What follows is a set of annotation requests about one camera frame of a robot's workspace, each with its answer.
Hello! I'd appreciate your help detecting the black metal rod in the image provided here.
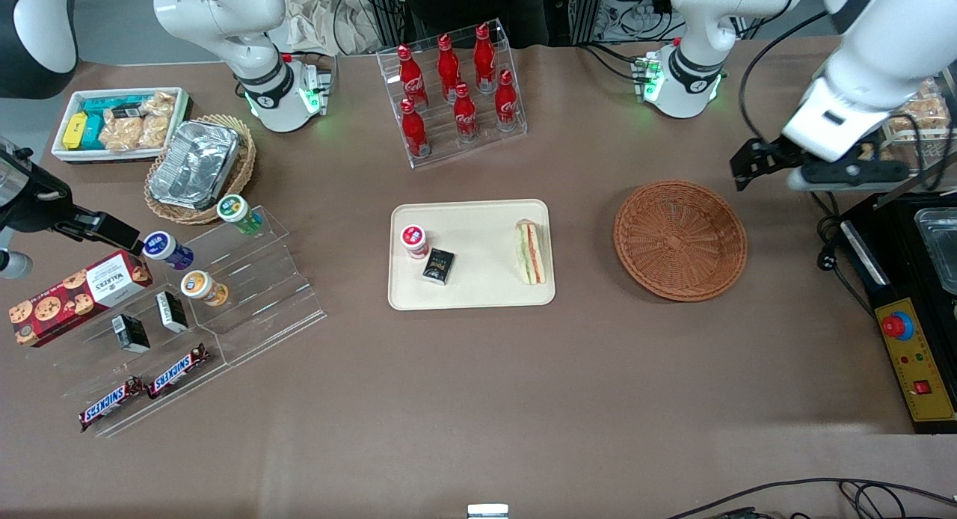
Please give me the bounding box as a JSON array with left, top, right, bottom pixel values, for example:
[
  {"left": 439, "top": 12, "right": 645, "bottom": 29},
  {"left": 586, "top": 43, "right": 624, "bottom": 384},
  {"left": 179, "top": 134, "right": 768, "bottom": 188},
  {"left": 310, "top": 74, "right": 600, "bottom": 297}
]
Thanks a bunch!
[{"left": 873, "top": 159, "right": 957, "bottom": 209}]

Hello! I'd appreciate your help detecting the green lit base connector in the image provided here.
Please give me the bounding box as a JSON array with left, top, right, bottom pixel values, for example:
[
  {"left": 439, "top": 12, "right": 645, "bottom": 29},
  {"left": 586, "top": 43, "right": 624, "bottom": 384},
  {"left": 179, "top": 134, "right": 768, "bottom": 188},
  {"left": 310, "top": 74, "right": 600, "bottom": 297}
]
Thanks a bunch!
[
  {"left": 298, "top": 59, "right": 333, "bottom": 116},
  {"left": 632, "top": 54, "right": 662, "bottom": 102}
]

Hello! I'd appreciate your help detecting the small black carton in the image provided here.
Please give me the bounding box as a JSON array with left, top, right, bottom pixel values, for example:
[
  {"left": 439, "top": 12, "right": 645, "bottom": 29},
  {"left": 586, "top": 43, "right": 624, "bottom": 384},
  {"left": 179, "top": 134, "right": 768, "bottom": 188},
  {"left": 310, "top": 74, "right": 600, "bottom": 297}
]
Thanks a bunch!
[
  {"left": 111, "top": 314, "right": 151, "bottom": 354},
  {"left": 155, "top": 291, "right": 189, "bottom": 334}
]

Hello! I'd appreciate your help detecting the Snickers chocolate bar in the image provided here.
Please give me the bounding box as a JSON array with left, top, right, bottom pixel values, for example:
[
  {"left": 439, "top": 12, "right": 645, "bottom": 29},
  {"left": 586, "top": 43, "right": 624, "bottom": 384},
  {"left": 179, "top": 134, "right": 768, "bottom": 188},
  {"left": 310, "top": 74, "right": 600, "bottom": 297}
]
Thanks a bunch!
[
  {"left": 79, "top": 377, "right": 144, "bottom": 432},
  {"left": 147, "top": 343, "right": 209, "bottom": 399}
]

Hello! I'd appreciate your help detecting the beige cloth bag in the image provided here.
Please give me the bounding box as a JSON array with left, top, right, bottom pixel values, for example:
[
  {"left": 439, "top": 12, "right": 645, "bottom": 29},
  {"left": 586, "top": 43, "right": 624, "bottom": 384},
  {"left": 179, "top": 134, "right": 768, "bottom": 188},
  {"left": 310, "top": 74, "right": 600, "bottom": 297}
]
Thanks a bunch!
[{"left": 283, "top": 0, "right": 384, "bottom": 56}]

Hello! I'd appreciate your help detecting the silver foil tray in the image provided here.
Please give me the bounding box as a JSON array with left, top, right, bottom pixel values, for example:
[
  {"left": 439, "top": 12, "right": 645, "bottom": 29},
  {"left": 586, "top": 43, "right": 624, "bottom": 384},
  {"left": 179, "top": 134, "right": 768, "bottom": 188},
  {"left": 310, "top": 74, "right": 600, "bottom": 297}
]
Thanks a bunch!
[{"left": 148, "top": 121, "right": 241, "bottom": 211}]

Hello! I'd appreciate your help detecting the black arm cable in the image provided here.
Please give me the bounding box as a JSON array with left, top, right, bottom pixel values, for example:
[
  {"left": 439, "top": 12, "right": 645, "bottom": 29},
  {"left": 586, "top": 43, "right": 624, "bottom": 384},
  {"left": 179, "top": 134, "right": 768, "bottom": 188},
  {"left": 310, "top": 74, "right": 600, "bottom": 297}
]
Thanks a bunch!
[{"left": 739, "top": 10, "right": 827, "bottom": 142}]

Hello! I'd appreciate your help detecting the orange lid yogurt bottle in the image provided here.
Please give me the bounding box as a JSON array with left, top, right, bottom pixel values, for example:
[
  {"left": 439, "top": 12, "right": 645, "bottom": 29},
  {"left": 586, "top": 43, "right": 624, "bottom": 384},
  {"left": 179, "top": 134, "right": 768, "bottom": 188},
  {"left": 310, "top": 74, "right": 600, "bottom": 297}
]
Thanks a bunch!
[{"left": 180, "top": 270, "right": 230, "bottom": 307}]

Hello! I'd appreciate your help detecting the green lid yogurt bottle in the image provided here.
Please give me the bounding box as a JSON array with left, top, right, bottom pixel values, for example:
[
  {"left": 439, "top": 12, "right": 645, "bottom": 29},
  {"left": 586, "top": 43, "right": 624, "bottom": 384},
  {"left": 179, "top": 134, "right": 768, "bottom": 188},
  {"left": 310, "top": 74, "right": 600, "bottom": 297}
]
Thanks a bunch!
[{"left": 217, "top": 194, "right": 264, "bottom": 236}]

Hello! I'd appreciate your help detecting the brown wicker basket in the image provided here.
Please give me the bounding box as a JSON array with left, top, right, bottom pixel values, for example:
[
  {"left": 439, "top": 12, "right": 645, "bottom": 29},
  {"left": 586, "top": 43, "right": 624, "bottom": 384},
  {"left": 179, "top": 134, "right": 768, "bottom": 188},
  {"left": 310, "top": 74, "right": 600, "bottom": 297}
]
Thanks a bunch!
[{"left": 613, "top": 179, "right": 748, "bottom": 303}]

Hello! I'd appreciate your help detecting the red Walkers shortbread box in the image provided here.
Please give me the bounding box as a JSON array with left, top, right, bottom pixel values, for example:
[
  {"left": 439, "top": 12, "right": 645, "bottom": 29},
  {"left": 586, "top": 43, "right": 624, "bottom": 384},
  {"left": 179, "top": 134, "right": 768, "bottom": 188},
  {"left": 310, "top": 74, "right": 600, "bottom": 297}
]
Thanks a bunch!
[{"left": 9, "top": 250, "right": 154, "bottom": 348}]

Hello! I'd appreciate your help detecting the red cola bottle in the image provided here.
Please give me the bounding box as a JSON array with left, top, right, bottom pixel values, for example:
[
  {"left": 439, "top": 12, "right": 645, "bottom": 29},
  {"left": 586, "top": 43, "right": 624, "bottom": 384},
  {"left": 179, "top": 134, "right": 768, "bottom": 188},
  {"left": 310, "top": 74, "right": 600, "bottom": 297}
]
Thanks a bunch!
[
  {"left": 474, "top": 22, "right": 497, "bottom": 92},
  {"left": 453, "top": 82, "right": 479, "bottom": 143},
  {"left": 396, "top": 43, "right": 429, "bottom": 110},
  {"left": 400, "top": 98, "right": 431, "bottom": 159},
  {"left": 437, "top": 34, "right": 463, "bottom": 101},
  {"left": 495, "top": 70, "right": 520, "bottom": 132}
]

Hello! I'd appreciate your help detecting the clear plastic container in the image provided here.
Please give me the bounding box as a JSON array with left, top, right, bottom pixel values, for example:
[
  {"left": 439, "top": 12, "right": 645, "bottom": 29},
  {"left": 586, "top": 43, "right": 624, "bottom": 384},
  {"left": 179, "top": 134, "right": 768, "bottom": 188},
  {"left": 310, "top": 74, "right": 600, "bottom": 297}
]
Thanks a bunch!
[{"left": 914, "top": 207, "right": 957, "bottom": 295}]

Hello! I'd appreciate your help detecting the white plastic bin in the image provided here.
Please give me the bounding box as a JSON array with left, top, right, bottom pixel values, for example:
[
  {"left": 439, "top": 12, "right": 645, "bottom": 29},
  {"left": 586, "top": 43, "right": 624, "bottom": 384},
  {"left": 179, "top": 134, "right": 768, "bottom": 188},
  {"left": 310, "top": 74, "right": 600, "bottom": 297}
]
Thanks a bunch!
[{"left": 51, "top": 87, "right": 191, "bottom": 165}]

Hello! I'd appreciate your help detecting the clear acrylic stepped shelf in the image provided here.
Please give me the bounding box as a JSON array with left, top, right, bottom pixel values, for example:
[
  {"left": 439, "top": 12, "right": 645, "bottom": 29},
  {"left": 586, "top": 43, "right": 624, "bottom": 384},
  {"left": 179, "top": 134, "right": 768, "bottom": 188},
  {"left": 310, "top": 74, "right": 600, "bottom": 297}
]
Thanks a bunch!
[{"left": 52, "top": 205, "right": 327, "bottom": 439}]

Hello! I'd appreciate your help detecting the clear acrylic bottle rack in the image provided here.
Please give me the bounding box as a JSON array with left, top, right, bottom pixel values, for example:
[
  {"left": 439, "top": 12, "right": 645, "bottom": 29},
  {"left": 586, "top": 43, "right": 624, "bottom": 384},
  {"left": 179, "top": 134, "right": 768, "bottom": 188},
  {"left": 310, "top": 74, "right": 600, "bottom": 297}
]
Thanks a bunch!
[{"left": 376, "top": 19, "right": 529, "bottom": 168}]

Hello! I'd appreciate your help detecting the yellow snack pack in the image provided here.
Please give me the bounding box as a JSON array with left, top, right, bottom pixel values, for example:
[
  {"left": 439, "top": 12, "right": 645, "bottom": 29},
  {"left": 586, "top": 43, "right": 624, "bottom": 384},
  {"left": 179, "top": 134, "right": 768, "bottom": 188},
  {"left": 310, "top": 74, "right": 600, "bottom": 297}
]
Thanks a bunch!
[{"left": 62, "top": 112, "right": 89, "bottom": 151}]

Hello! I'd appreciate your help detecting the black machine base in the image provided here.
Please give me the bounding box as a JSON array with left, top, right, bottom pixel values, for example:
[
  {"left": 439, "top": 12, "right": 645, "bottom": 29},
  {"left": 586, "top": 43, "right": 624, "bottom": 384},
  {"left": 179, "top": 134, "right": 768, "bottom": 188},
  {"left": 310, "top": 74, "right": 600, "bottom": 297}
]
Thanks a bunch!
[{"left": 837, "top": 192, "right": 957, "bottom": 435}]

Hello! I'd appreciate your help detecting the metal wire basket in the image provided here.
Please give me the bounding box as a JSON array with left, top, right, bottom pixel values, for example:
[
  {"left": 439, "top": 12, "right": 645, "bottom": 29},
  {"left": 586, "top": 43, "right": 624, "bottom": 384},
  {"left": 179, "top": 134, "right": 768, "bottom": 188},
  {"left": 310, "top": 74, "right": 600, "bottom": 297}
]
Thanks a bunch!
[{"left": 882, "top": 76, "right": 957, "bottom": 177}]

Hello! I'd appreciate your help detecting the triangle sandwich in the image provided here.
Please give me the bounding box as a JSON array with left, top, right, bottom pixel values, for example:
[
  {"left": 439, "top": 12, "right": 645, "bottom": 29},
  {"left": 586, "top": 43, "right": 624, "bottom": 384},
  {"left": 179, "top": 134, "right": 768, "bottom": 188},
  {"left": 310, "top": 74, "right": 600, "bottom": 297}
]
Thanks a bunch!
[{"left": 514, "top": 218, "right": 547, "bottom": 286}]

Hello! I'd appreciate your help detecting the cream plastic tray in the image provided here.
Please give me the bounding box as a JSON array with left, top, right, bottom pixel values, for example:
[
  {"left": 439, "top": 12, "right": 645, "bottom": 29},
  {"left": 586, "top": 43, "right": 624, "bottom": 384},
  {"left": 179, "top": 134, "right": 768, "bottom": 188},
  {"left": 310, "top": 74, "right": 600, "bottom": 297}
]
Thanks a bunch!
[{"left": 387, "top": 199, "right": 556, "bottom": 311}]

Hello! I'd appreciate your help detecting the black cable bundle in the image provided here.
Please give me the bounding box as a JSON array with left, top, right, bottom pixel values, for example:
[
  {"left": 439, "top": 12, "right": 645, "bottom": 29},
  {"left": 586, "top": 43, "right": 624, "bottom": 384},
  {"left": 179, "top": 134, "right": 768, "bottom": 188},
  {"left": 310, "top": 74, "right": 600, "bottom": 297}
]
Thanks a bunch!
[{"left": 598, "top": 0, "right": 681, "bottom": 45}]

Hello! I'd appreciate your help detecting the yellow control panel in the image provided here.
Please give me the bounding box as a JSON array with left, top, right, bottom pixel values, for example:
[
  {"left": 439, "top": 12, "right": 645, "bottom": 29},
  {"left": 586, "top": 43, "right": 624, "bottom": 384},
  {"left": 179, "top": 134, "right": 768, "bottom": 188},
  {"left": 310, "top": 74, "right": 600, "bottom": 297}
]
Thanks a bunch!
[{"left": 873, "top": 298, "right": 957, "bottom": 424}]

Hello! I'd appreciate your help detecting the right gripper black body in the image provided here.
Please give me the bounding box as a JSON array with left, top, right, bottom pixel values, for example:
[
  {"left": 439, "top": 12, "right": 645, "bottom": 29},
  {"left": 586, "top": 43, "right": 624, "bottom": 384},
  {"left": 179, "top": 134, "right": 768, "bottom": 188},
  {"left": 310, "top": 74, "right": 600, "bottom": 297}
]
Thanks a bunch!
[{"left": 0, "top": 151, "right": 76, "bottom": 234}]

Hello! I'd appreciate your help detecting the red white yogurt bottle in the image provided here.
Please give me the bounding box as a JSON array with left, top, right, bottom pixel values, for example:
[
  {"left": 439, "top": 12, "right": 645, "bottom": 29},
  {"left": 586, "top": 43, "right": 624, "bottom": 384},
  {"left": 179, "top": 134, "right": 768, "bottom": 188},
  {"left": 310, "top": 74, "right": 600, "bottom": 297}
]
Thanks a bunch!
[{"left": 400, "top": 224, "right": 431, "bottom": 260}]

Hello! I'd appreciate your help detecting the light wicker basket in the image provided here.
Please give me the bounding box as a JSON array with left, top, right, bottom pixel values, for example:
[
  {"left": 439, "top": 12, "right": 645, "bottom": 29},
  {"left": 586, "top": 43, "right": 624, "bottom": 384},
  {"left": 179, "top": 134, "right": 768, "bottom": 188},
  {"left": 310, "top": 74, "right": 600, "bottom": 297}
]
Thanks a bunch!
[{"left": 144, "top": 114, "right": 257, "bottom": 226}]

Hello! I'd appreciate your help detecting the purple lid yogurt bottle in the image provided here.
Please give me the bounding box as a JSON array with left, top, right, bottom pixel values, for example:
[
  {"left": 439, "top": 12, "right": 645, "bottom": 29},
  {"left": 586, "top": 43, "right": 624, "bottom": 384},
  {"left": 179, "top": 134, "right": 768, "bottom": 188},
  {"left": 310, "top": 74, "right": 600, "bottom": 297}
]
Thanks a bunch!
[{"left": 142, "top": 231, "right": 194, "bottom": 271}]

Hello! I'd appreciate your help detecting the black power cable with plug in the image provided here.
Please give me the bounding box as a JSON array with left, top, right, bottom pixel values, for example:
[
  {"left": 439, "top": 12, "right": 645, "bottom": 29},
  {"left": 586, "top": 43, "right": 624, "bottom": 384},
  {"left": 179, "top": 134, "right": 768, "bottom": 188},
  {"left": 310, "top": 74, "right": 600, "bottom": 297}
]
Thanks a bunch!
[{"left": 816, "top": 197, "right": 879, "bottom": 318}]

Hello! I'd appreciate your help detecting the black tissue pack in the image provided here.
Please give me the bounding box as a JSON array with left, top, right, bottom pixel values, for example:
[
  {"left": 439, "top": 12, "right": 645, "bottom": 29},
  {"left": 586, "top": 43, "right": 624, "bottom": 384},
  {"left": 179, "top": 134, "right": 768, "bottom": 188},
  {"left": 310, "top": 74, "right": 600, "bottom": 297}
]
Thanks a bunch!
[{"left": 422, "top": 248, "right": 456, "bottom": 286}]

